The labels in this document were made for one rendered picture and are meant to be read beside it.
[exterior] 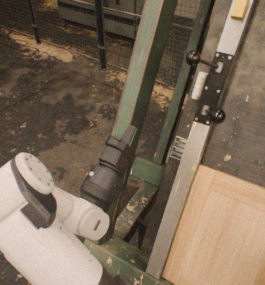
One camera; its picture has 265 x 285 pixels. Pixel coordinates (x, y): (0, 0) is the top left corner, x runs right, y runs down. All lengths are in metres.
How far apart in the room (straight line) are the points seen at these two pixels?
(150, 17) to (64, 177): 1.89
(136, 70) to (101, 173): 0.38
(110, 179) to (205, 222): 0.38
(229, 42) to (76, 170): 2.00
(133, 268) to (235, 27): 0.81
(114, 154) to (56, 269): 0.32
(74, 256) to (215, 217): 0.56
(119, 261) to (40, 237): 0.66
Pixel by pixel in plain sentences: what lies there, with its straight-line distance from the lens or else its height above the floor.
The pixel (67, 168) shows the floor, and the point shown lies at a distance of 2.65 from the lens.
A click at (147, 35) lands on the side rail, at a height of 1.54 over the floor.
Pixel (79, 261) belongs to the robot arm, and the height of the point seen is 1.44.
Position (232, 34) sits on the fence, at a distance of 0.86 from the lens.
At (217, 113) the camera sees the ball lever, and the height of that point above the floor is 1.46.
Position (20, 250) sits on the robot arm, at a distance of 0.45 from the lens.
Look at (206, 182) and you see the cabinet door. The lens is 0.90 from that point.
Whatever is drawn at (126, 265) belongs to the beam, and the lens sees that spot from 1.07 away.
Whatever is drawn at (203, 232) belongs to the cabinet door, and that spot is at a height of 1.07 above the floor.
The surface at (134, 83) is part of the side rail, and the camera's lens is 0.92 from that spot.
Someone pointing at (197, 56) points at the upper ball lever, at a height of 1.56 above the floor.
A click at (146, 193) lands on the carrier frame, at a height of 0.79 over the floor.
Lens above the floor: 1.85
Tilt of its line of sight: 41 degrees down
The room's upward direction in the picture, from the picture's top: straight up
